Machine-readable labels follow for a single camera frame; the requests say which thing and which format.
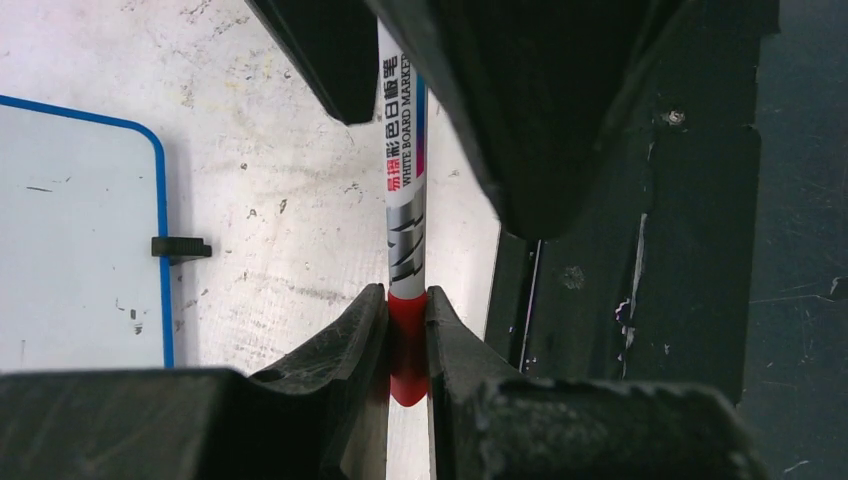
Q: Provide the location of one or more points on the blue-framed whiteboard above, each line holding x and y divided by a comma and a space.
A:
82, 198

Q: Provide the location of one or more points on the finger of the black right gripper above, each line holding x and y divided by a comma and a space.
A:
333, 45
536, 90

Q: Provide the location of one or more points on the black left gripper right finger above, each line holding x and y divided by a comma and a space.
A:
488, 421

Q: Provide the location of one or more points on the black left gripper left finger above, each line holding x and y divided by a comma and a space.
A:
320, 412

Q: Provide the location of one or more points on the red marker cap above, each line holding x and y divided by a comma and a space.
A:
407, 336

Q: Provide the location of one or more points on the black right whiteboard foot clip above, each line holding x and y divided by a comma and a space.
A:
177, 250

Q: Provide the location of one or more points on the red whiteboard marker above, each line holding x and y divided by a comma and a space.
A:
404, 103

